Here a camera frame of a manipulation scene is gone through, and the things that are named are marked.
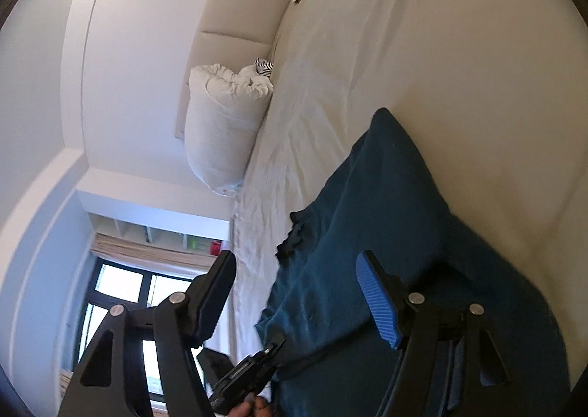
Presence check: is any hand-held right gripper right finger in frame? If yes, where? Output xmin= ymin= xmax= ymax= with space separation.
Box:
xmin=356 ymin=250 xmax=517 ymax=417

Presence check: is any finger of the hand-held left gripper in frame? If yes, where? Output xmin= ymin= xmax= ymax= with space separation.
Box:
xmin=263 ymin=335 xmax=287 ymax=361

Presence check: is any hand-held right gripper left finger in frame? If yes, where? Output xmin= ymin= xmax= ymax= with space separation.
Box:
xmin=57 ymin=250 xmax=237 ymax=417

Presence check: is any dark teal blanket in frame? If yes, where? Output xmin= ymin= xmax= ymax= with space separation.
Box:
xmin=255 ymin=107 xmax=575 ymax=417

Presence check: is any person's left hand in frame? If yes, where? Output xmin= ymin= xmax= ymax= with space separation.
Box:
xmin=225 ymin=398 xmax=277 ymax=417

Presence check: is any beige curtain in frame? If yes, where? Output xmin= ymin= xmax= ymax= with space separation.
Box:
xmin=89 ymin=233 xmax=221 ymax=272

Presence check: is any black framed window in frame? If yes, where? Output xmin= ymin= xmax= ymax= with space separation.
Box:
xmin=73 ymin=256 xmax=221 ymax=399

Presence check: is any white pillow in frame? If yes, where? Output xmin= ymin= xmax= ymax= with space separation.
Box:
xmin=184 ymin=63 xmax=275 ymax=195

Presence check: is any beige round bed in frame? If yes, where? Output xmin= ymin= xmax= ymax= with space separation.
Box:
xmin=227 ymin=0 xmax=588 ymax=417

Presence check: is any beige padded headboard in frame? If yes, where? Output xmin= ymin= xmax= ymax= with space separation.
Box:
xmin=175 ymin=0 xmax=313 ymax=140

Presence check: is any white wall shelf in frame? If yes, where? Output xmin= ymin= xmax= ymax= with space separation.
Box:
xmin=85 ymin=210 xmax=230 ymax=257

